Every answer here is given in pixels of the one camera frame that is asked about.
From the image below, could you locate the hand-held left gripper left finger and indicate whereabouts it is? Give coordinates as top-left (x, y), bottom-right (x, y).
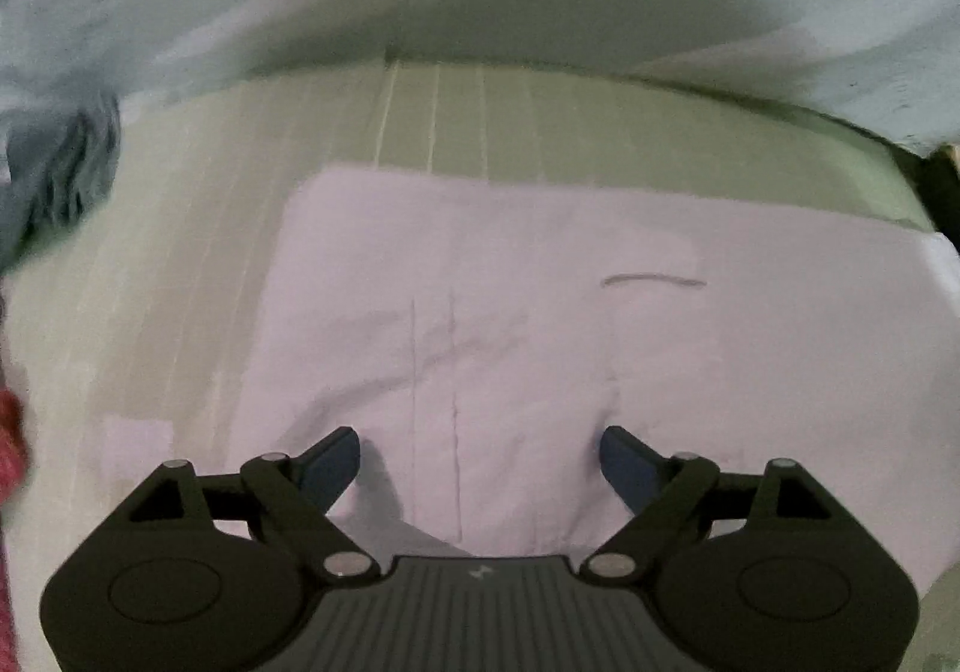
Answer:
top-left (127, 425), bottom-right (377, 581)

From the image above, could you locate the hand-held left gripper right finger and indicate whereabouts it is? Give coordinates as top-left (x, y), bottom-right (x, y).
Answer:
top-left (583, 425), bottom-right (835, 585)

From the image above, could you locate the white shirt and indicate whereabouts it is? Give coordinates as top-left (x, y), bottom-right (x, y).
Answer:
top-left (101, 166), bottom-right (960, 562)

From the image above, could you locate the red cloth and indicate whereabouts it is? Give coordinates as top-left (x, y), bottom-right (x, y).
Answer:
top-left (0, 387), bottom-right (32, 517)

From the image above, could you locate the grey blue cloth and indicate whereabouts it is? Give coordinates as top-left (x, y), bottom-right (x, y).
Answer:
top-left (0, 91), bottom-right (125, 275)

